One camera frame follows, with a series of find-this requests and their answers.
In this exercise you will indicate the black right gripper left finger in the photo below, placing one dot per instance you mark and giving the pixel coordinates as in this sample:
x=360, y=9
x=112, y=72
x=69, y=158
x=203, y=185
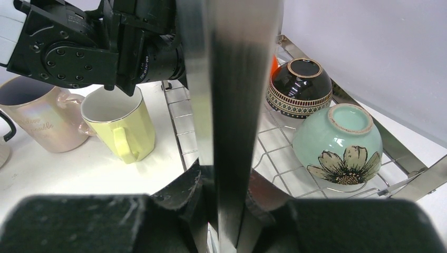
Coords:
x=170, y=220

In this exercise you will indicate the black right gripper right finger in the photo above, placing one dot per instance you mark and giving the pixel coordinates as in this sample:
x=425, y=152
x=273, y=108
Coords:
x=290, y=224

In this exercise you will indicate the mint green ceramic bowl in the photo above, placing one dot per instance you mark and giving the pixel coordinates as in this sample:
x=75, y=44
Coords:
x=340, y=144

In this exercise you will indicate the brown patterned ceramic bowl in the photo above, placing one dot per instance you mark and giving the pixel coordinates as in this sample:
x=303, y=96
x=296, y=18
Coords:
x=299, y=88

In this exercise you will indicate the orange plastic bowl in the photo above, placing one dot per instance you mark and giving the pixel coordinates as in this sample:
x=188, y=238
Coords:
x=274, y=65

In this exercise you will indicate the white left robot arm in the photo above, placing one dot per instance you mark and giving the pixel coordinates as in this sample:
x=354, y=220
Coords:
x=119, y=44

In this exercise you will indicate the pale yellow ceramic mug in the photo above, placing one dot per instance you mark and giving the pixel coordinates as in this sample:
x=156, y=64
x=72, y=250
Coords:
x=121, y=122

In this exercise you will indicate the translucent pink glass mug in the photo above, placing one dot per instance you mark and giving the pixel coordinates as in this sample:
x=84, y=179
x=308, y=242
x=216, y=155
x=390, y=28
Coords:
x=49, y=114

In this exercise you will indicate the small clear glass cup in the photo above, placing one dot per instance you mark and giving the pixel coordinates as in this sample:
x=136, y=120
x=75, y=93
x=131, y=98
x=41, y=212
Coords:
x=5, y=149

